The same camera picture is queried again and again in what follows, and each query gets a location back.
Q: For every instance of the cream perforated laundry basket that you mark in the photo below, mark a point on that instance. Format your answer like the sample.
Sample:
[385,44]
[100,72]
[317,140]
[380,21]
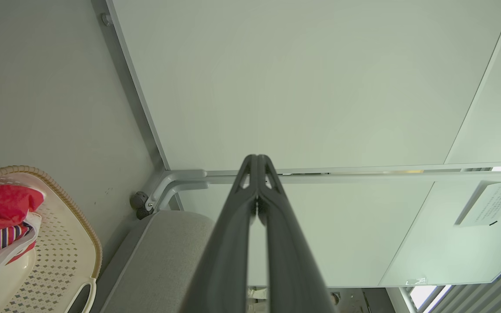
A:
[59,261]

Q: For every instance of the grey fabric sofa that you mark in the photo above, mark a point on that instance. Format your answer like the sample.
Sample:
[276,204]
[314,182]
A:
[163,261]

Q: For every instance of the red and white shirt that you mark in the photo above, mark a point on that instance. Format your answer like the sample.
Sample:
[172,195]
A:
[2,208]

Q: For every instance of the white paper notice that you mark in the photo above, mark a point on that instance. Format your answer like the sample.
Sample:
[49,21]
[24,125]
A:
[489,204]

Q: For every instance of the grey partition foot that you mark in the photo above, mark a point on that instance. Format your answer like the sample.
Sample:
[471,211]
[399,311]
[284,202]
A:
[168,182]

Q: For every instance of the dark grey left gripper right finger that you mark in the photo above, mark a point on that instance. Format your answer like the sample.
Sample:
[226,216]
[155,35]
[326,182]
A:
[289,265]

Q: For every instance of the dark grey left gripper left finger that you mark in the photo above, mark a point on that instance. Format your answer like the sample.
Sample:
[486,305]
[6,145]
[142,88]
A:
[226,261]

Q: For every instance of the black caster wheel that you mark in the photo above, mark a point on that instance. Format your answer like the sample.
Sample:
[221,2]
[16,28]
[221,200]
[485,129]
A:
[138,202]

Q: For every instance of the white partition panel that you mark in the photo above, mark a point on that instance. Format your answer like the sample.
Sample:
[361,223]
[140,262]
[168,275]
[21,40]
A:
[350,234]
[298,78]

